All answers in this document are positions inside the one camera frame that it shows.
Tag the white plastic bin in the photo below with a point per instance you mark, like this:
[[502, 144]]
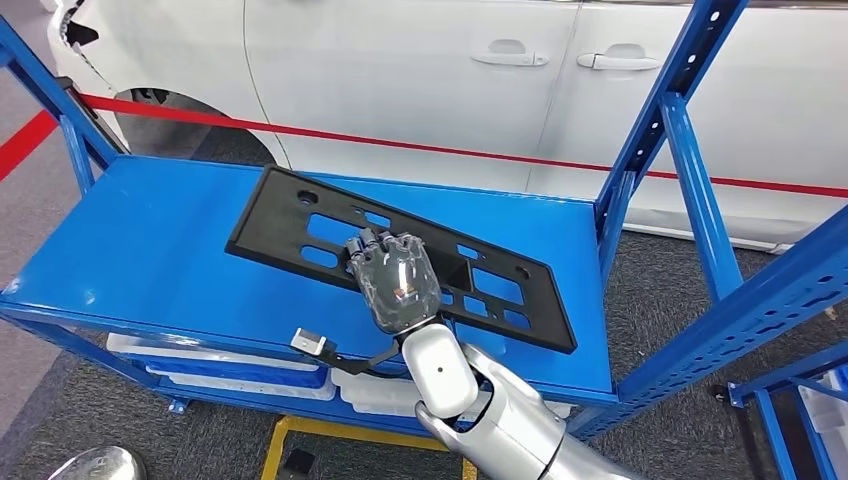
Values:
[[371, 397], [199, 354], [828, 424], [278, 395]]

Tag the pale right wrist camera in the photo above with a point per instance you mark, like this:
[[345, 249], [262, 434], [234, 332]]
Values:
[[308, 342]]

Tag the white car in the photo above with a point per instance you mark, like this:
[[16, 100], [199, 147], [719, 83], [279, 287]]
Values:
[[397, 79]]

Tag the black plastic panel part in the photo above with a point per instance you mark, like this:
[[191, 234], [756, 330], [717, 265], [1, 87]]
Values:
[[278, 225]]

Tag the black camera bracket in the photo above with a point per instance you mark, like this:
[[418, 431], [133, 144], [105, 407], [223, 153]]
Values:
[[358, 366]]

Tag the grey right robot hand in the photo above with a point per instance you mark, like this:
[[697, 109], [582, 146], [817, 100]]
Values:
[[397, 285]]

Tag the black barrier post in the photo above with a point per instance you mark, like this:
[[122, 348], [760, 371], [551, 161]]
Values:
[[99, 119]]

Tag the red barrier belt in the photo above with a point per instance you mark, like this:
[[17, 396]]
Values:
[[397, 144], [23, 146]]

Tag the blue steel shelf rack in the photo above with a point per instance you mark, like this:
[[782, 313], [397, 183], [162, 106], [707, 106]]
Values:
[[166, 252], [772, 430]]

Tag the chrome barrier stanchion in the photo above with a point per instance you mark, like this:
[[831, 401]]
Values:
[[99, 467]]

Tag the blue plastic bin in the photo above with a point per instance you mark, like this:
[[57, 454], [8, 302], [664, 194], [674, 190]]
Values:
[[252, 379]]

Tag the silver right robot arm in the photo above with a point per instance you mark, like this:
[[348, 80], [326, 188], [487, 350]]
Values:
[[510, 430]]

